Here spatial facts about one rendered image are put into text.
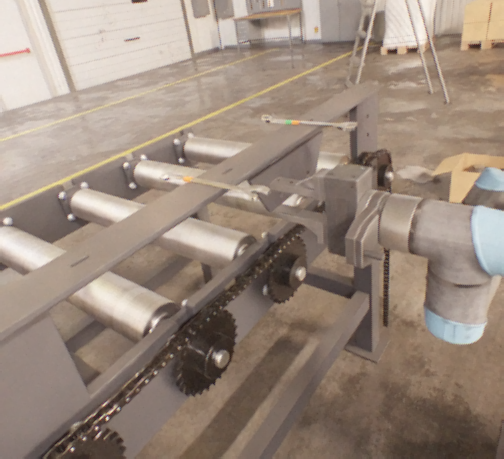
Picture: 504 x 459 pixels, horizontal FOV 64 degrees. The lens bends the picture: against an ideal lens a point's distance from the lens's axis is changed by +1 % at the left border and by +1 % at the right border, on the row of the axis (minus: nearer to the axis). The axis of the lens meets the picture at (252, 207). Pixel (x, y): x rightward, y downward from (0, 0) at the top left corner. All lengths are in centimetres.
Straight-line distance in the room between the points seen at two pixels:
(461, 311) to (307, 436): 123
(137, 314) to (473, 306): 64
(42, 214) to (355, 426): 140
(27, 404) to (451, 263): 59
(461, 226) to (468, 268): 5
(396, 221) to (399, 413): 133
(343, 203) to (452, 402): 139
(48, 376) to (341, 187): 49
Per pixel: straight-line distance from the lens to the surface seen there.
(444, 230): 53
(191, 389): 85
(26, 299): 60
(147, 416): 88
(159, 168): 166
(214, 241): 108
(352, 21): 1115
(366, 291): 173
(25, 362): 67
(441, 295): 58
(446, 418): 182
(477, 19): 877
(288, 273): 97
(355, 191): 55
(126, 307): 95
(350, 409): 179
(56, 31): 1081
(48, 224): 169
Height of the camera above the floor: 147
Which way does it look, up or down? 28 degrees down
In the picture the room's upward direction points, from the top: 9 degrees counter-clockwise
